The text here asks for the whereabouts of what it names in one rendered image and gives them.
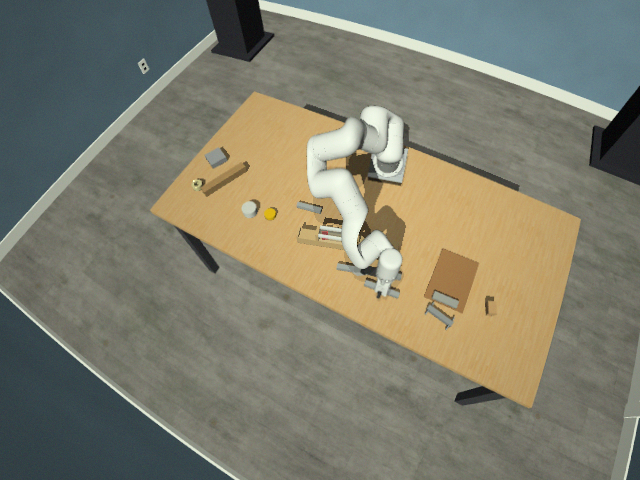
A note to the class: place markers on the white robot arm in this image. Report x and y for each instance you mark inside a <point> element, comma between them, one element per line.
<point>340,185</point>

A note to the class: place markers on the white cylinder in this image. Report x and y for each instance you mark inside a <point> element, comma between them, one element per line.
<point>249,209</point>

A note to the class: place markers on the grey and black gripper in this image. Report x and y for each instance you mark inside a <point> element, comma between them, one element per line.
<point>379,288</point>

